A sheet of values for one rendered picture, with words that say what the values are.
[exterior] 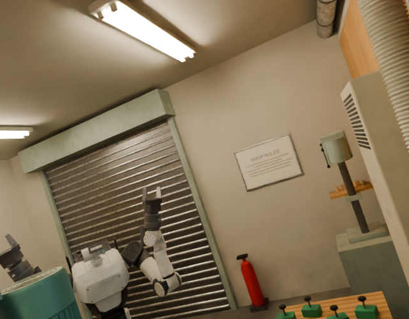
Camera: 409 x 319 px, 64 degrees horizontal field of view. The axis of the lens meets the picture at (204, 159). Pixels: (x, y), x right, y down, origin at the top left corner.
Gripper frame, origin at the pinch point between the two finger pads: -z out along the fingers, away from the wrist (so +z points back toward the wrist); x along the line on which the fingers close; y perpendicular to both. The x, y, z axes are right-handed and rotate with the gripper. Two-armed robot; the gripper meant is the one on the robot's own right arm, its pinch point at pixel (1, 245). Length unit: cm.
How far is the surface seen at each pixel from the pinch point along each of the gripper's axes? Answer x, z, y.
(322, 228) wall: 135, 172, -196
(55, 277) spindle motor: 60, 6, 55
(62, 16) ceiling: 55, -88, -70
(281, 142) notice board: 139, 75, -221
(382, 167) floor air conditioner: 161, 54, -20
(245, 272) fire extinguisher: 41, 179, -191
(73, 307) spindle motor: 58, 16, 55
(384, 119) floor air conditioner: 171, 36, -24
